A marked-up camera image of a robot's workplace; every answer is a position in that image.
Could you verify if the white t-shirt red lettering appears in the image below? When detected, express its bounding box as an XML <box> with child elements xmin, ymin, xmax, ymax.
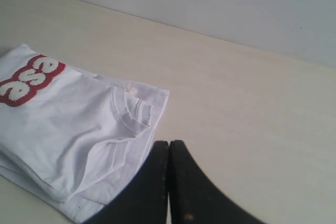
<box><xmin>1</xmin><ymin>44</ymin><xmax>169</xmax><ymax>223</ymax></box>

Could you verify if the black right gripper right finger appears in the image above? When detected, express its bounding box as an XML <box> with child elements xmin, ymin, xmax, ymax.
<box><xmin>169</xmin><ymin>140</ymin><xmax>262</xmax><ymax>224</ymax></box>

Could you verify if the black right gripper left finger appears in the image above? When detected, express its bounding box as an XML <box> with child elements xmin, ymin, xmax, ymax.
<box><xmin>85</xmin><ymin>141</ymin><xmax>169</xmax><ymax>224</ymax></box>

